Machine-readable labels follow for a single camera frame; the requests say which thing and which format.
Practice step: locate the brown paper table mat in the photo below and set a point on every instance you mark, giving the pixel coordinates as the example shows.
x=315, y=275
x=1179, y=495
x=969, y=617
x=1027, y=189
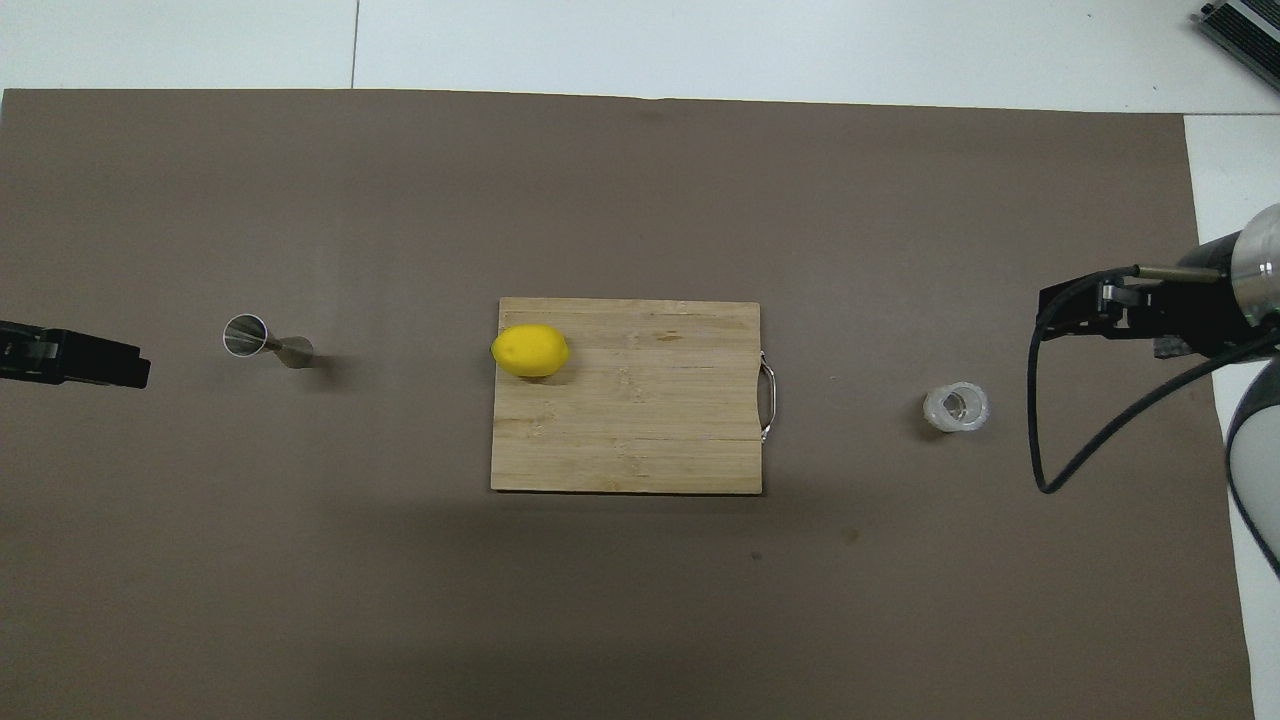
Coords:
x=300, y=560

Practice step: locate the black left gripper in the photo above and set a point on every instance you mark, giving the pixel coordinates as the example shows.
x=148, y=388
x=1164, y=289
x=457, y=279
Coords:
x=25, y=352

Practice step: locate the grey ribbed metal device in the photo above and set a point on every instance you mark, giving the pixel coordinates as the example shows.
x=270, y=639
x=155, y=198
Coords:
x=1250, y=30

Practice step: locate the small clear glass cup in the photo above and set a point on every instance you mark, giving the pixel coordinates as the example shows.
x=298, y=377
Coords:
x=955, y=407

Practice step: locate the steel double jigger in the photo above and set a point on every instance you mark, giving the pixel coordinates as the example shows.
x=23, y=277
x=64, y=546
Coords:
x=245, y=335

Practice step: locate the yellow lemon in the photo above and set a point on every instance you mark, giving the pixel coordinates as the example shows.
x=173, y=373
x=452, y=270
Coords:
x=530, y=351

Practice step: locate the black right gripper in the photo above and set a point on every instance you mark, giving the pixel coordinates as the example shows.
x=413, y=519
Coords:
x=1200, y=310

